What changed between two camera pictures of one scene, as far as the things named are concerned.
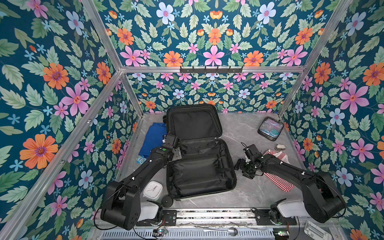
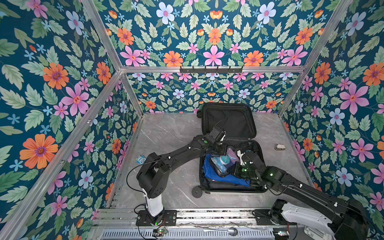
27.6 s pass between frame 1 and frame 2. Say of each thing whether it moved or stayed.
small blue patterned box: stayed
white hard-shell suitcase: moved
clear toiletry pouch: moved
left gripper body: moved
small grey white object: stayed
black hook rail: stayed
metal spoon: stayed
